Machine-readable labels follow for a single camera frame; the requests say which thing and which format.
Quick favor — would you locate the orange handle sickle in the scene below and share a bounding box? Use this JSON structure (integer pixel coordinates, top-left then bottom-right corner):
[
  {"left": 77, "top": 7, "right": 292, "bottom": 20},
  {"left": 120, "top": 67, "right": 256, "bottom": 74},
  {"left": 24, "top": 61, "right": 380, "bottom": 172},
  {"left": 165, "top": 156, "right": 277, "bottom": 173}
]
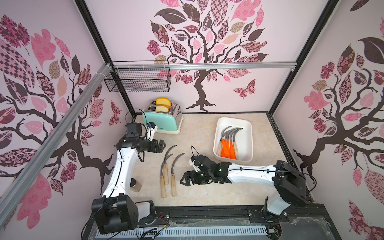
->
[
  {"left": 229, "top": 142, "right": 236, "bottom": 160},
  {"left": 221, "top": 126, "right": 233, "bottom": 159},
  {"left": 223, "top": 128, "right": 237, "bottom": 160},
  {"left": 228, "top": 128, "right": 241, "bottom": 160}
]

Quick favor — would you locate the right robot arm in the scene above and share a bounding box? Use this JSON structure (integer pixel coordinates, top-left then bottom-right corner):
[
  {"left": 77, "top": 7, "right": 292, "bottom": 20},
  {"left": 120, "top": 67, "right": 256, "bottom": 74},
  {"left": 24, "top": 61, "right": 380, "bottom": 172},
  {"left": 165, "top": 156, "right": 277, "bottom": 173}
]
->
[{"left": 180, "top": 155, "right": 307, "bottom": 222}]

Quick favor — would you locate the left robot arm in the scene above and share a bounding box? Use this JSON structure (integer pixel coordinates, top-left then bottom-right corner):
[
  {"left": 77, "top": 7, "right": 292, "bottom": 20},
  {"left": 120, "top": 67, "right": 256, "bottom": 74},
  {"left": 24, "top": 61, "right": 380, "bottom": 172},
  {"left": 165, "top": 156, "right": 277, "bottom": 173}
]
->
[{"left": 87, "top": 122, "right": 166, "bottom": 235}]

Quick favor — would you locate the white storage box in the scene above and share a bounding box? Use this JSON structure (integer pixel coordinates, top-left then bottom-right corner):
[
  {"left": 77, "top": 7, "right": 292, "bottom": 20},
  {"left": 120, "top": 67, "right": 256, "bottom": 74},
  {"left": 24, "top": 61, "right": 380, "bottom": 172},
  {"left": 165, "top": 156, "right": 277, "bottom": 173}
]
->
[{"left": 213, "top": 117, "right": 253, "bottom": 165}]

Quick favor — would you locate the mint green toaster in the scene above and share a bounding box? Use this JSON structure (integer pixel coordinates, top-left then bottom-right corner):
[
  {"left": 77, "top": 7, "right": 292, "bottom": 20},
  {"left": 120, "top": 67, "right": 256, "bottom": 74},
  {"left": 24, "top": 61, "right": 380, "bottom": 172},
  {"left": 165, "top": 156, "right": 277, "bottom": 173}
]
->
[{"left": 142, "top": 100, "right": 184, "bottom": 134}]

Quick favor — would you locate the pale bread slice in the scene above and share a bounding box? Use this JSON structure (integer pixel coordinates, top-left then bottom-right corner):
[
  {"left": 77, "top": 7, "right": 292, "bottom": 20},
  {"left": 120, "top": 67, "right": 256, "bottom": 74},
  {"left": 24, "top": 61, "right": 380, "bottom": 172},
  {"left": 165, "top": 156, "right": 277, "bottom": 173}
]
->
[{"left": 155, "top": 105, "right": 170, "bottom": 113}]

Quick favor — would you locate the small jar with black lid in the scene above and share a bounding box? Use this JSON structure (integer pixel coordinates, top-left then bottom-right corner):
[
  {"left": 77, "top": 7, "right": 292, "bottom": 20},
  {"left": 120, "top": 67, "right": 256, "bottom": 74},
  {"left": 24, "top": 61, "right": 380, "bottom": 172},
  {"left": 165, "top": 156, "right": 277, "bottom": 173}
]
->
[{"left": 130, "top": 178, "right": 142, "bottom": 193}]

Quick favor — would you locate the yellow bread slice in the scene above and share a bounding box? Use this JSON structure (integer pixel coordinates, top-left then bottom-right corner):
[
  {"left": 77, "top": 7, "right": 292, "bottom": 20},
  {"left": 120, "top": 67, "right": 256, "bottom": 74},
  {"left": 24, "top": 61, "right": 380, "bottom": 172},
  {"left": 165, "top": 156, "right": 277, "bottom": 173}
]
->
[{"left": 156, "top": 98, "right": 172, "bottom": 107}]

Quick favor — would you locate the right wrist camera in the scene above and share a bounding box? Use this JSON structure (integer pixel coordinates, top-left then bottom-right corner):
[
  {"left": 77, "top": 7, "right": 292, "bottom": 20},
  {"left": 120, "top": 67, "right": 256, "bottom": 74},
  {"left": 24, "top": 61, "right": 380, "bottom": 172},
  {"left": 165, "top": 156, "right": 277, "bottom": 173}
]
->
[{"left": 189, "top": 156, "right": 199, "bottom": 171}]

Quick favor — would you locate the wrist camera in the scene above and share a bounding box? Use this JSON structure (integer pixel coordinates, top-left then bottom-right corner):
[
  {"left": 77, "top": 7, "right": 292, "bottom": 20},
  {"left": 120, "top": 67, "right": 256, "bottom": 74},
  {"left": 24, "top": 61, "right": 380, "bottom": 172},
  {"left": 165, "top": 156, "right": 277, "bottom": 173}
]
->
[
  {"left": 189, "top": 156, "right": 199, "bottom": 171},
  {"left": 146, "top": 122, "right": 158, "bottom": 141}
]

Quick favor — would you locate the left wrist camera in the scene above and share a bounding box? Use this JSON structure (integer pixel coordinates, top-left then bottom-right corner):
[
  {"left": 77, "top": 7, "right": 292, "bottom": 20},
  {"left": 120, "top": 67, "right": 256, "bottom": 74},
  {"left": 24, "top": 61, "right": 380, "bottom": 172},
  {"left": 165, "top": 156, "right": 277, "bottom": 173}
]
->
[{"left": 146, "top": 122, "right": 158, "bottom": 141}]

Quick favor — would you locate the white cable duct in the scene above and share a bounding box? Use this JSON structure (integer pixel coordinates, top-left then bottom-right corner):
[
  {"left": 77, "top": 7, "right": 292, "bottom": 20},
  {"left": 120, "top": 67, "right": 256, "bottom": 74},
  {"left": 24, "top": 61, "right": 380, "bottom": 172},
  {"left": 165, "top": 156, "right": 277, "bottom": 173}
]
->
[{"left": 92, "top": 226, "right": 268, "bottom": 240}]

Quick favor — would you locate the black wire basket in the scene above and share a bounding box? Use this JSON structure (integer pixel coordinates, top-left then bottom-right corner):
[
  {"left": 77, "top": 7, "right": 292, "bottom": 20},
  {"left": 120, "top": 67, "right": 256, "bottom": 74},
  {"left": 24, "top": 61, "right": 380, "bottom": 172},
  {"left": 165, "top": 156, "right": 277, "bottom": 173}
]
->
[{"left": 105, "top": 60, "right": 172, "bottom": 93}]

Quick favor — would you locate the aluminium rail back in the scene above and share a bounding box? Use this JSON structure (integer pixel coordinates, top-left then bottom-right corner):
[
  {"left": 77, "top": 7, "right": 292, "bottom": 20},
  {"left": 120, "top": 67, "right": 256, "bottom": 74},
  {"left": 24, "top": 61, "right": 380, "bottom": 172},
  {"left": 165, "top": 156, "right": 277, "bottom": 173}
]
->
[{"left": 114, "top": 61, "right": 297, "bottom": 71}]

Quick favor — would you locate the aluminium rail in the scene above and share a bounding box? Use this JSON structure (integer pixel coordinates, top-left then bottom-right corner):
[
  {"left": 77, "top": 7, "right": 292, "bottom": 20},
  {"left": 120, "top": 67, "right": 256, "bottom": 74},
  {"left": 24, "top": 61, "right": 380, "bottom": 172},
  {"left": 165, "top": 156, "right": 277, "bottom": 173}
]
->
[
  {"left": 114, "top": 61, "right": 297, "bottom": 71},
  {"left": 1, "top": 63, "right": 113, "bottom": 227}
]

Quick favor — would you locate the aluminium rail left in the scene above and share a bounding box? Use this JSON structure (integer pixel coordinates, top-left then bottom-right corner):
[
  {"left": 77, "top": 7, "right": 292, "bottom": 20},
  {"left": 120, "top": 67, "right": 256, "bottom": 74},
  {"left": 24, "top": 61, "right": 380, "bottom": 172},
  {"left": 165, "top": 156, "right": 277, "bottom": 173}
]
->
[{"left": 1, "top": 63, "right": 113, "bottom": 227}]

